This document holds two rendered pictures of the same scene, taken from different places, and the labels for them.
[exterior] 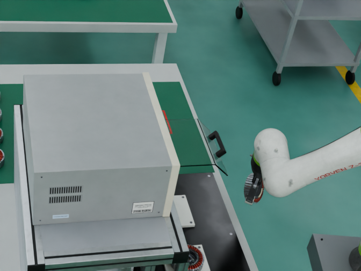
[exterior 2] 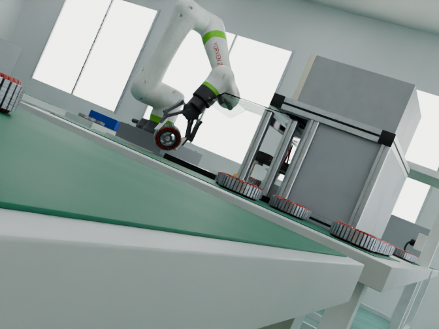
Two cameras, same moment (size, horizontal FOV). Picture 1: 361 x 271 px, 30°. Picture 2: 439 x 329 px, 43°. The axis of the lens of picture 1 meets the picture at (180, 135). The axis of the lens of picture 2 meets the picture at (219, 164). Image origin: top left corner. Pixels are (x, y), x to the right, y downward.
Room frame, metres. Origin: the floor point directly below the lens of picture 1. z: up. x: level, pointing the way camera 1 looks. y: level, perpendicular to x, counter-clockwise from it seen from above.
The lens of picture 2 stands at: (3.31, 1.50, 0.78)
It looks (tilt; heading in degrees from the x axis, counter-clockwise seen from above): 1 degrees up; 225
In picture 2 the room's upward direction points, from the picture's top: 23 degrees clockwise
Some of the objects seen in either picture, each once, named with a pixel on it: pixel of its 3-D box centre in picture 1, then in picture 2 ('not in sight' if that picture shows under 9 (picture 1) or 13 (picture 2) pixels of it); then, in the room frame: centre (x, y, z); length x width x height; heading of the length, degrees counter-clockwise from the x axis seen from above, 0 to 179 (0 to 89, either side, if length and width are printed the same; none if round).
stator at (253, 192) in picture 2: not in sight; (240, 187); (2.25, 0.52, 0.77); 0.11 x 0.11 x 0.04
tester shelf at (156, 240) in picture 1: (93, 177); (346, 140); (1.49, 0.24, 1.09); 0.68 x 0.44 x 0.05; 21
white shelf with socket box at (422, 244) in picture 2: not in sight; (414, 215); (0.55, 0.16, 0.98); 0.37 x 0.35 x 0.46; 21
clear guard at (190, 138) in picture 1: (175, 148); (257, 116); (1.76, 0.01, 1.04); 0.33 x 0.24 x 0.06; 111
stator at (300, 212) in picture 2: not in sight; (288, 207); (2.05, 0.54, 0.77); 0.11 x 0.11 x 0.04
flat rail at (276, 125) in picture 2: not in sight; (289, 136); (1.56, 0.03, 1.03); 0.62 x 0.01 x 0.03; 21
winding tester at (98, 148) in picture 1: (94, 143); (359, 109); (1.50, 0.24, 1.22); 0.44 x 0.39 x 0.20; 21
